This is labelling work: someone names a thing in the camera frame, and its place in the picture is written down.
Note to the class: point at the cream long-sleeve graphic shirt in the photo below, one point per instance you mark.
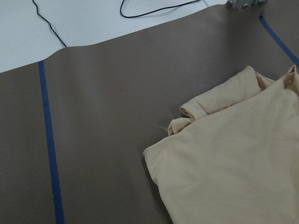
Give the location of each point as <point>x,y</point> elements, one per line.
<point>234,156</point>

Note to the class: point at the aluminium frame post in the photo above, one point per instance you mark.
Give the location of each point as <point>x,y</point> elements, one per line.
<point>239,5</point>

